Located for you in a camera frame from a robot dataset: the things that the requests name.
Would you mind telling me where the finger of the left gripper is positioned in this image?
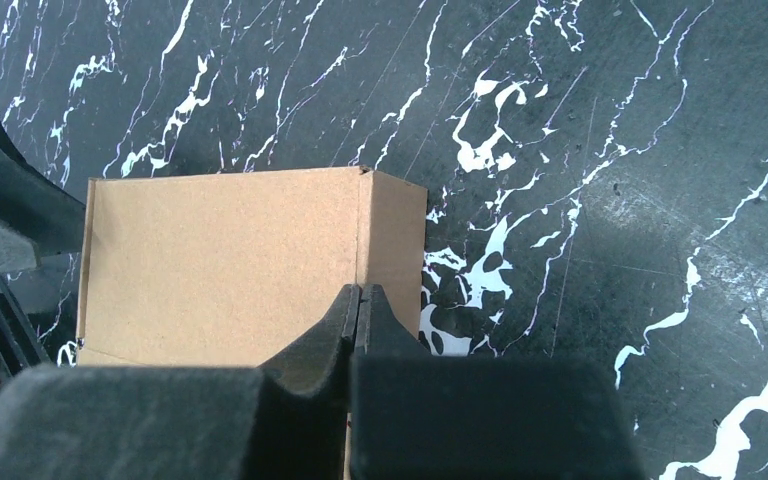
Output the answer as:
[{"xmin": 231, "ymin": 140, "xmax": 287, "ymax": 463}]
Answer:
[{"xmin": 0, "ymin": 120, "xmax": 85, "ymax": 274}]

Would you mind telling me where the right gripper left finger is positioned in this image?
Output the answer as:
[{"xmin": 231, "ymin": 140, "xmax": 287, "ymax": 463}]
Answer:
[{"xmin": 258, "ymin": 285, "xmax": 361, "ymax": 479}]

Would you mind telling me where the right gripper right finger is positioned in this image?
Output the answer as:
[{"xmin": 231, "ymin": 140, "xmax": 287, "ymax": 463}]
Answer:
[{"xmin": 354, "ymin": 284, "xmax": 433, "ymax": 480}]

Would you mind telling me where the brown cardboard box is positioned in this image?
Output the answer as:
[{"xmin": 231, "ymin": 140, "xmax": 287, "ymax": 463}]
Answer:
[{"xmin": 75, "ymin": 165, "xmax": 429, "ymax": 480}]

